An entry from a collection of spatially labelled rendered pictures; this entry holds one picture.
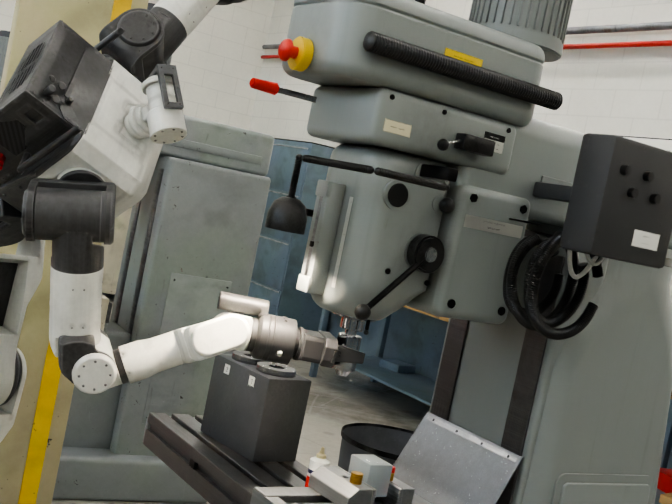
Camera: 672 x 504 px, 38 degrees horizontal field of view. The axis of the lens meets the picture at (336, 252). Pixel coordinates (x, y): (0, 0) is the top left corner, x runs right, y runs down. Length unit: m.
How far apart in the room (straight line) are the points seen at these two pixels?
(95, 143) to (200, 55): 9.77
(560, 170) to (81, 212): 0.94
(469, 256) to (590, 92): 5.65
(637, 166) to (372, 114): 0.47
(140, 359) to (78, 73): 0.53
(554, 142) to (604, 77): 5.43
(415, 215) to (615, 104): 5.53
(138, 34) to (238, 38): 9.80
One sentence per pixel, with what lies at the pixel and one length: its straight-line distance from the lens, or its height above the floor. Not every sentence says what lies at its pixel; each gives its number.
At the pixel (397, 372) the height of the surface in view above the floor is 0.23.
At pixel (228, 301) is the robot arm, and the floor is 1.29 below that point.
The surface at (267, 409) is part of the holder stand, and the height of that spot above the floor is 1.05.
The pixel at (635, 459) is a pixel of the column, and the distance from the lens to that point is 2.23.
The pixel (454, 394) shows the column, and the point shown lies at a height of 1.15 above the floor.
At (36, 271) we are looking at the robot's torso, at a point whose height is 1.25.
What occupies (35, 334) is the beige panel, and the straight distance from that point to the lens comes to 3.46.
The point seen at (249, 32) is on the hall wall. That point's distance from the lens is 11.79.
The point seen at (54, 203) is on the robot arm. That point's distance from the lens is 1.68.
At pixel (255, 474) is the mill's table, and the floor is 0.93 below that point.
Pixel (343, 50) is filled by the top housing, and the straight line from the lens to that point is 1.68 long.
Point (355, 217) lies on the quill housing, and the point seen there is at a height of 1.49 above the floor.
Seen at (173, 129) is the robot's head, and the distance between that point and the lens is 1.75.
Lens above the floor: 1.52
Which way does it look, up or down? 3 degrees down
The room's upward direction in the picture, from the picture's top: 12 degrees clockwise
